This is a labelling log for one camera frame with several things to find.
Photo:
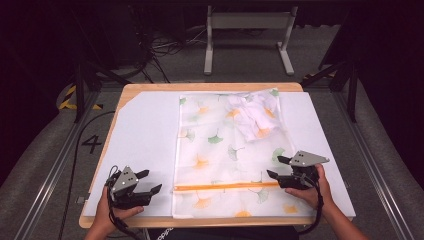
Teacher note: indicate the yellow black hazard tape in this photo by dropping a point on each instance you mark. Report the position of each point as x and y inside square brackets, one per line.
[68, 100]

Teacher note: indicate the leaf print mesh laundry bag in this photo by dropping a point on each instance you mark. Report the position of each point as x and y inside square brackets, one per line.
[216, 160]

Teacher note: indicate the white table cover sheet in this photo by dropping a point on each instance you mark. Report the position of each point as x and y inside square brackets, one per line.
[146, 133]

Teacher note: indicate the person's left hand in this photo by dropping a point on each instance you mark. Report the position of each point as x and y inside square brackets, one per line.
[108, 216]

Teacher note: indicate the person's right hand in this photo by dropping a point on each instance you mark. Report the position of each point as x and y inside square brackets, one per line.
[315, 196]

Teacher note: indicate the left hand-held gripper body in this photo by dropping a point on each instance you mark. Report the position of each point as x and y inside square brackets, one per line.
[125, 181]

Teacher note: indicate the black metal stand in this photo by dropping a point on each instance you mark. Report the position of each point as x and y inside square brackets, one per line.
[80, 86]
[351, 90]

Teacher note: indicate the wooden table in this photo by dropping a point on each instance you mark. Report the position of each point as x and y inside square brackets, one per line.
[206, 86]

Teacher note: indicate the white metal stand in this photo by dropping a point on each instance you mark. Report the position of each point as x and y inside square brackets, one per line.
[250, 20]

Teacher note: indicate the person's dark clothing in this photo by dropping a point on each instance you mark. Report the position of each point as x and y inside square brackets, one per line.
[226, 234]

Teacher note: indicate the white crumpled garment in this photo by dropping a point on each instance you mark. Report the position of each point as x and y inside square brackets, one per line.
[253, 116]

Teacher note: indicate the aluminium floor rail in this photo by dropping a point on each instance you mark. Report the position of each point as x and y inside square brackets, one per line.
[373, 160]
[56, 166]

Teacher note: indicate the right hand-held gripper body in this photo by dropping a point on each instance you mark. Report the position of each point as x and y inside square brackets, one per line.
[305, 159]

